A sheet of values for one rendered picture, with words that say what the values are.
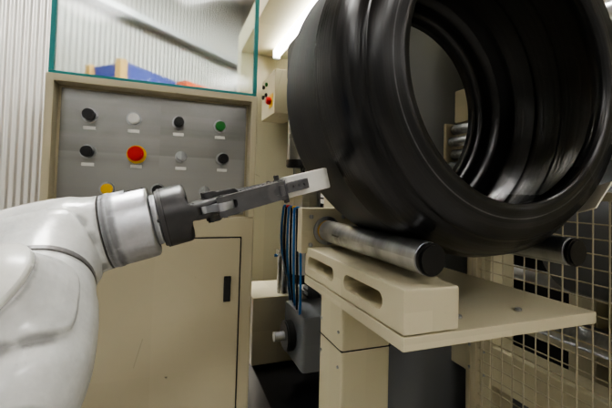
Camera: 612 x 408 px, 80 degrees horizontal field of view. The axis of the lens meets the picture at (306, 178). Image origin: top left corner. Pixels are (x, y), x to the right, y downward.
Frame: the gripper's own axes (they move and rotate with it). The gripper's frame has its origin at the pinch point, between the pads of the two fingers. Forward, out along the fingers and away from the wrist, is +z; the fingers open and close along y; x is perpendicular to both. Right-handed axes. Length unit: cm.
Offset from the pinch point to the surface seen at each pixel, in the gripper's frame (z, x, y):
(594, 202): 43.9, 13.5, -10.8
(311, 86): 3.9, -13.3, -0.7
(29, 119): -111, -82, 312
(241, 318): -7, 39, 60
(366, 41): 8.0, -15.9, -10.6
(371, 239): 9.6, 11.5, 1.7
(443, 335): 10.3, 23.1, -10.8
